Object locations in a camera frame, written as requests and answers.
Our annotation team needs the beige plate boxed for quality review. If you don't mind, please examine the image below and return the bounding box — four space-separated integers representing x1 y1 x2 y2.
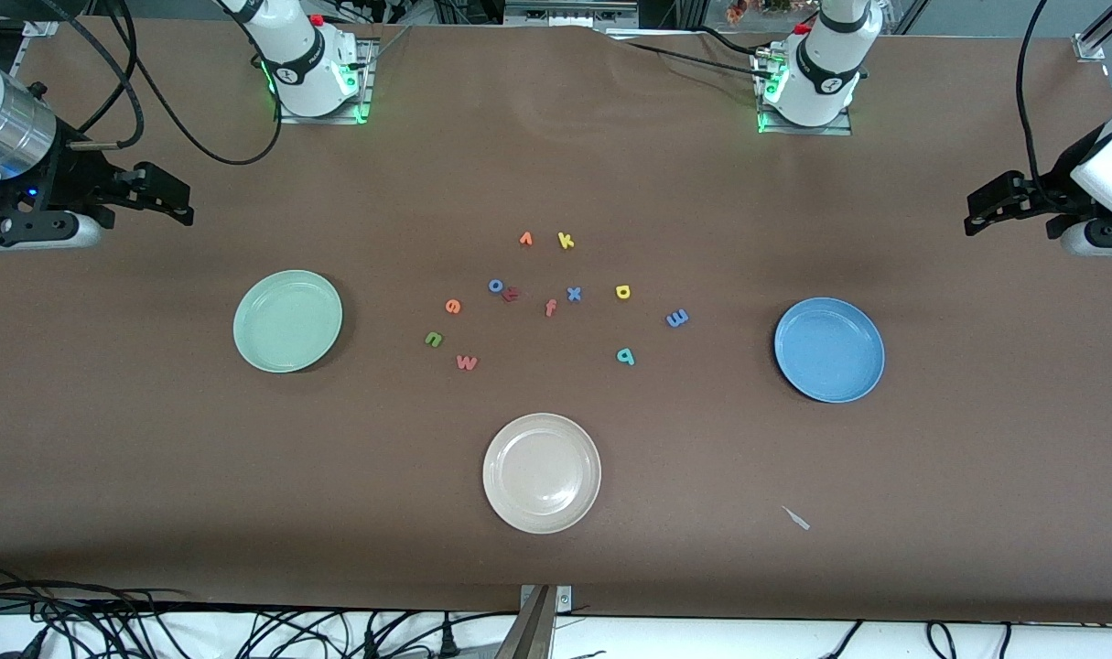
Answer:
482 413 603 535

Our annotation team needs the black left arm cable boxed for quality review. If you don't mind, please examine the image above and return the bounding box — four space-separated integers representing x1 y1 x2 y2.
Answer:
1016 0 1055 198

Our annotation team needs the green plate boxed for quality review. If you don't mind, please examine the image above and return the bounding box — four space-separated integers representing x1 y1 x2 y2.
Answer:
232 269 344 374

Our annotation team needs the black floor cable tangle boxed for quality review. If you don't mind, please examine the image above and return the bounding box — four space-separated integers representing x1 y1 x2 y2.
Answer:
0 563 190 659

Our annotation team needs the black cable on table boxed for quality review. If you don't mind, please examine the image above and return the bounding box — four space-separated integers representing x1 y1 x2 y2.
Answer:
610 27 776 83
697 26 767 58

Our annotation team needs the blue plate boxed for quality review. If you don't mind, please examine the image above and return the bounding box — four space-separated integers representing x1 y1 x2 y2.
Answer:
773 297 886 405

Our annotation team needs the aluminium frame piece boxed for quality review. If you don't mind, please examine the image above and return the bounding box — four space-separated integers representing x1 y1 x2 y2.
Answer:
505 0 639 28

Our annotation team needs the black cable with metal plug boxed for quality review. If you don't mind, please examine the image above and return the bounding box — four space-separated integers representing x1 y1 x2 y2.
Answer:
52 0 145 153

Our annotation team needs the brown paper table cover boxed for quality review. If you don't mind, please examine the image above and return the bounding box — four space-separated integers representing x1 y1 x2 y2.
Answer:
0 16 1112 623

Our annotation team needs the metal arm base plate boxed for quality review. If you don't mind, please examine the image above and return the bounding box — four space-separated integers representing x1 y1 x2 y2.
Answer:
276 37 373 125
755 50 854 137

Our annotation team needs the long black arm cable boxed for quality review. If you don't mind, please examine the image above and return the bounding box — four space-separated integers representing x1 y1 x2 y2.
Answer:
103 0 284 167

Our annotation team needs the aluminium extrusion corner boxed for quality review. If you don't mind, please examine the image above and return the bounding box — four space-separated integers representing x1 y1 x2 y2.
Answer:
1073 0 1112 63

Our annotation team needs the metal table edge bracket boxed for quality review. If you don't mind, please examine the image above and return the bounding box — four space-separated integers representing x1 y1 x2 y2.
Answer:
519 586 573 614

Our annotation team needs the grey metal stand bar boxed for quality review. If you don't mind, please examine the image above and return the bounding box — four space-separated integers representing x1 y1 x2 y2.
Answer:
494 586 556 659

